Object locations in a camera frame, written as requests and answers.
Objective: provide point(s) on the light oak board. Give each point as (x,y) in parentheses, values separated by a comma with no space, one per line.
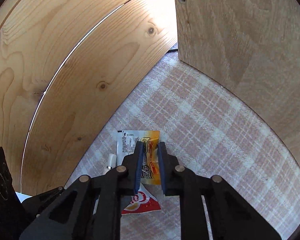
(240,42)

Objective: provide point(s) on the red and white sachet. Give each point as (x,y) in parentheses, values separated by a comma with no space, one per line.
(145,202)

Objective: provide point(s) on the yellow and white sachet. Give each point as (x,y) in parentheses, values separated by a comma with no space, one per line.
(150,141)

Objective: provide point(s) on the pine wood panel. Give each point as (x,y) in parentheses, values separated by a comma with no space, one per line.
(65,67)

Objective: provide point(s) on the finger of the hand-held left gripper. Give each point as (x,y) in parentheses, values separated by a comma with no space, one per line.
(37,200)

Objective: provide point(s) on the small white tube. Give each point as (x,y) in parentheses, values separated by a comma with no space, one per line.
(111,161)

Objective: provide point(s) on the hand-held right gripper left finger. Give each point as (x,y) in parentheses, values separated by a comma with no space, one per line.
(139,165)

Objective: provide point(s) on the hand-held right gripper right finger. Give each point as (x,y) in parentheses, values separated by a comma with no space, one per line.
(162,170)

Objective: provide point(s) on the pink plaid tablecloth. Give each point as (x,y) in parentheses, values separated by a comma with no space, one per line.
(202,130)

